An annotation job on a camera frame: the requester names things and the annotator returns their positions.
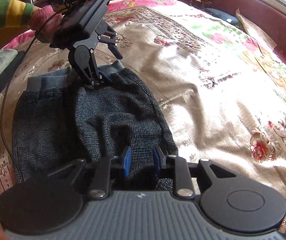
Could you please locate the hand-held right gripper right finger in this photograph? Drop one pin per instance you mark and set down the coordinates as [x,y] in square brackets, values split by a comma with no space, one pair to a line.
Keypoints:
[157,160]

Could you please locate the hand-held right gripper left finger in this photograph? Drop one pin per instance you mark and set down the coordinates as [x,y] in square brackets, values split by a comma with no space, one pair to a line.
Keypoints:
[127,161]

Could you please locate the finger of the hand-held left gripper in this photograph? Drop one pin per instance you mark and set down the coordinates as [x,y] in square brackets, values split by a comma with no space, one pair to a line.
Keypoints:
[113,47]
[90,72]

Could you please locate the dark grey pants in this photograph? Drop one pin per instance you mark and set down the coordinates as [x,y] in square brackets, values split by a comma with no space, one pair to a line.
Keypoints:
[108,120]

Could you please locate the person's left forearm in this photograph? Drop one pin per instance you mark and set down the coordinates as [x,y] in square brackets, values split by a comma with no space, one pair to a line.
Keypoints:
[5,12]

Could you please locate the person's left hand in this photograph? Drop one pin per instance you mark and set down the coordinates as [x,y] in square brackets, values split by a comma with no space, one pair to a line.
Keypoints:
[45,22]

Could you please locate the floral satin bedspread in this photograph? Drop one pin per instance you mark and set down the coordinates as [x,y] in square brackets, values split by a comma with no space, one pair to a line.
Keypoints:
[208,92]

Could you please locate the dark blue cushion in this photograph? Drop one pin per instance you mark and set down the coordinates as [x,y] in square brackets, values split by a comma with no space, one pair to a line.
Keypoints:
[220,16]

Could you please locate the beige pillow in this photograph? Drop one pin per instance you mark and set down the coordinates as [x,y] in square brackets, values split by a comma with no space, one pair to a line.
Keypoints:
[254,28]

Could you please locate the maroon bed headboard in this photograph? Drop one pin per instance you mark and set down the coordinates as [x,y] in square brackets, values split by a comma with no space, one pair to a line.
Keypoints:
[270,17]

